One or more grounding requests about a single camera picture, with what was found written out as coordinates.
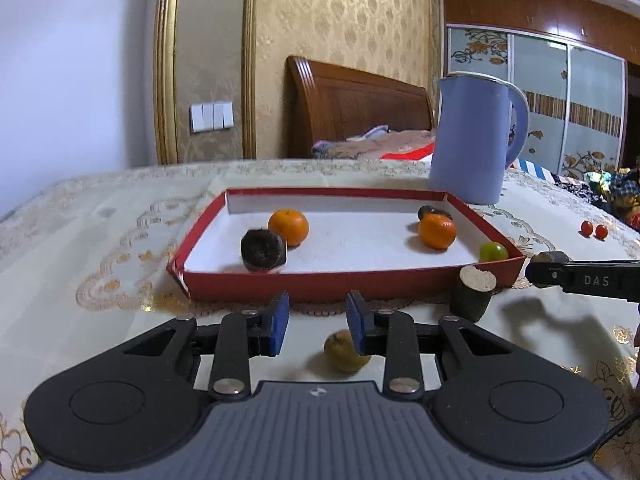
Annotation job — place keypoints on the large orange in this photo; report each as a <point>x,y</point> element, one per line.
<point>288,226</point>

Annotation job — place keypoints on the red cherry tomato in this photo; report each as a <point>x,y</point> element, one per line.
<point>601,231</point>
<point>586,228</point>

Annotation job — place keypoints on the white wall light switch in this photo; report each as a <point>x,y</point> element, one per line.
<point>212,117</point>

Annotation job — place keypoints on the green lime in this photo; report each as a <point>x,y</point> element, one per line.
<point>493,252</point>

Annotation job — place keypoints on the striped cloth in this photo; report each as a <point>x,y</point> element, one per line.
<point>545,172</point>

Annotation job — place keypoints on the wardrobe with floral doors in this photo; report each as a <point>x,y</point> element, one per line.
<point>550,85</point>

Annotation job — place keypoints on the light blue electric kettle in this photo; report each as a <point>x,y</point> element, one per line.
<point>470,150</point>

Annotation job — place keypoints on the yellow-brown round fruit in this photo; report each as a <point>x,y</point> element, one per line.
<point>340,354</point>

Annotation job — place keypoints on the small mandarin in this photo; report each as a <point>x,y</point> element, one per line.
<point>436,232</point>

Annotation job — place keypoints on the red cloth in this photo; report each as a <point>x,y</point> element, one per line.
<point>412,154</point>

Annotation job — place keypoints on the red cardboard box tray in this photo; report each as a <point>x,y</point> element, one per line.
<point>360,240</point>

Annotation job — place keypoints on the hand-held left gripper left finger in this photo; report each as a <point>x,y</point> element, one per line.
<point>277,322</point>

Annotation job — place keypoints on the dark round fruit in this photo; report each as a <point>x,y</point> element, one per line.
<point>261,255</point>

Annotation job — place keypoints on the gold wall panel frame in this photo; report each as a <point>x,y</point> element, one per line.
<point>167,60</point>

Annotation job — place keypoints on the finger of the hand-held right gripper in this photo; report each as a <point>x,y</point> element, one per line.
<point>580,277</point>

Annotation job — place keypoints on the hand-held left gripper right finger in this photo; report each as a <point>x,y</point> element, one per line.
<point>356,325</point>

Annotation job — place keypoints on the colourful clothing pile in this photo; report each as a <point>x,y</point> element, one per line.
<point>617,195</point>

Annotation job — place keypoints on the wooden bed headboard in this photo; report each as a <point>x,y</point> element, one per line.
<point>350,105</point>

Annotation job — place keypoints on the brown bedding pile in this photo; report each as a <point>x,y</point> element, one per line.
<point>370,145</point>

